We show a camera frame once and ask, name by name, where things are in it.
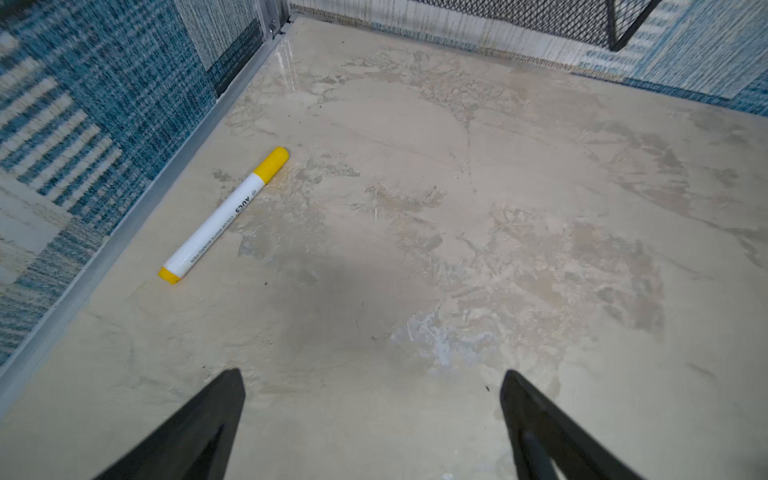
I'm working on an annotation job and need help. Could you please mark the yellow white marker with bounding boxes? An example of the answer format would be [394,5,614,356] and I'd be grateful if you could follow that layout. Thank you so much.
[158,147,290,285]

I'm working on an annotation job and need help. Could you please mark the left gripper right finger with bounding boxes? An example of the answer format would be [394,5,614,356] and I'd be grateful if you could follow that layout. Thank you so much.
[499,370,639,479]

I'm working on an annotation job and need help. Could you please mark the black wire mesh shelf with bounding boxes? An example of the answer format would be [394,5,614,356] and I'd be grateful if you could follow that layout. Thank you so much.
[428,0,660,52]

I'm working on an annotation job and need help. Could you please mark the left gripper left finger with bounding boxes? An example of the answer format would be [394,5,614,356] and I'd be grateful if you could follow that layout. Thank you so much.
[97,369,246,479]

